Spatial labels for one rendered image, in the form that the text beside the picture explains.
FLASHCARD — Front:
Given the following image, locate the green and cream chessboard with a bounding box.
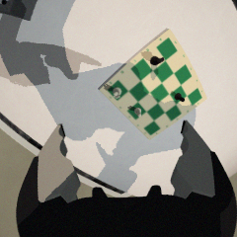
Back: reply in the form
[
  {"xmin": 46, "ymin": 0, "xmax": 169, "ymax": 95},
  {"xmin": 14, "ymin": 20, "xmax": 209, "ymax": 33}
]
[{"xmin": 100, "ymin": 29, "xmax": 207, "ymax": 140}]

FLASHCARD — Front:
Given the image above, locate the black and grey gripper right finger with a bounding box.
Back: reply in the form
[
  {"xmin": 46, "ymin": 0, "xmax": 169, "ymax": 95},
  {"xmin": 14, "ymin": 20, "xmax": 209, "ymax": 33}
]
[{"xmin": 171, "ymin": 120, "xmax": 237, "ymax": 237}]

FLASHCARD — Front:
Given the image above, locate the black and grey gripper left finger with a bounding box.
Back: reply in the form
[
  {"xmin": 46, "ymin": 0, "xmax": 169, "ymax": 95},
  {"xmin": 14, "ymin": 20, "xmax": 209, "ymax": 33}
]
[{"xmin": 16, "ymin": 124, "xmax": 81, "ymax": 237}]

